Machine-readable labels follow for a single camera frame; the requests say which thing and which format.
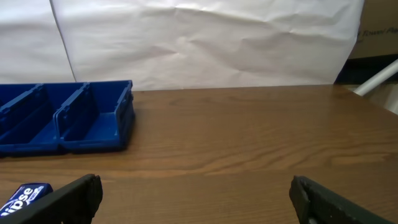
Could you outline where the blue candy pack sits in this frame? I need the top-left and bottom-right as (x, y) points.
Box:
(0, 182), (53, 218)

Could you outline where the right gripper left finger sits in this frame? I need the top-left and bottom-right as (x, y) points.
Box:
(0, 173), (103, 224)

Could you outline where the white pipe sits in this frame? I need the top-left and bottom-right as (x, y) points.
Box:
(353, 58), (398, 97)

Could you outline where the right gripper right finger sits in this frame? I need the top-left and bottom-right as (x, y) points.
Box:
(289, 175), (398, 224)

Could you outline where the blue tray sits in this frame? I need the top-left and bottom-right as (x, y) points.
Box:
(0, 80), (136, 157)

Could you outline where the brown cardboard box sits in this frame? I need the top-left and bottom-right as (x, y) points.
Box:
(349, 0), (398, 60)

